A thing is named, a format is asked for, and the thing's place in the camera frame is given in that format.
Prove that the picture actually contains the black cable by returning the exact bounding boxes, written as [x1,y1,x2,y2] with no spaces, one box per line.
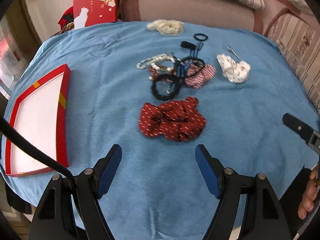
[0,115,83,215]

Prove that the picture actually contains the white dotted scrunchie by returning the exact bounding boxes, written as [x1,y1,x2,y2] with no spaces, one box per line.
[216,54,251,83]

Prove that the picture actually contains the red shallow tray box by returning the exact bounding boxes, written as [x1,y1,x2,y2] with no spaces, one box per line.
[4,64,71,177]

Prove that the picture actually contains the blue towel cloth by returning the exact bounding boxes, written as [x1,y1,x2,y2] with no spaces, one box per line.
[4,22,319,239]

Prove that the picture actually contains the cream fuzzy scrunchie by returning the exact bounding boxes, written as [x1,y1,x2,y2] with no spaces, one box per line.
[146,20,184,36]

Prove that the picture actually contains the pink brown bed mattress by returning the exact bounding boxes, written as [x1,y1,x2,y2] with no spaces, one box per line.
[120,0,319,55]

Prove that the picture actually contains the red white checked scrunchie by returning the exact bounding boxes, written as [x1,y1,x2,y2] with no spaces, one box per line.
[184,64,216,89]

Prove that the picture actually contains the red floral box lid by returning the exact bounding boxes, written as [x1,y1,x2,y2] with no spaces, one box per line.
[73,0,118,29]

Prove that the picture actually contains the dark red dotted scrunchie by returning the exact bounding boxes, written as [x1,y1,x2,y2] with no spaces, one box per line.
[138,96,207,142]

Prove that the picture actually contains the person right hand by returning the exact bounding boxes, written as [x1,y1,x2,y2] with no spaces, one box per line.
[298,167,317,219]

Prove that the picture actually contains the silver hair pin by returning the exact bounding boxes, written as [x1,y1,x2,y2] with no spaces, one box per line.
[227,46,241,61]

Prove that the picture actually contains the white pearl bracelet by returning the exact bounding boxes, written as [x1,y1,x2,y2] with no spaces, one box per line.
[135,52,176,71]

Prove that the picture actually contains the thick black hair tie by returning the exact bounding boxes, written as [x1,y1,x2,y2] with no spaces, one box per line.
[151,73,183,102]

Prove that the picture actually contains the black cord necklace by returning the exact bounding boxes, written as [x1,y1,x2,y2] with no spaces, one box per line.
[180,40,196,51]

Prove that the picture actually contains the red bead bracelet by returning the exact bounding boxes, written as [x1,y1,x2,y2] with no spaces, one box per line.
[149,65,176,82]

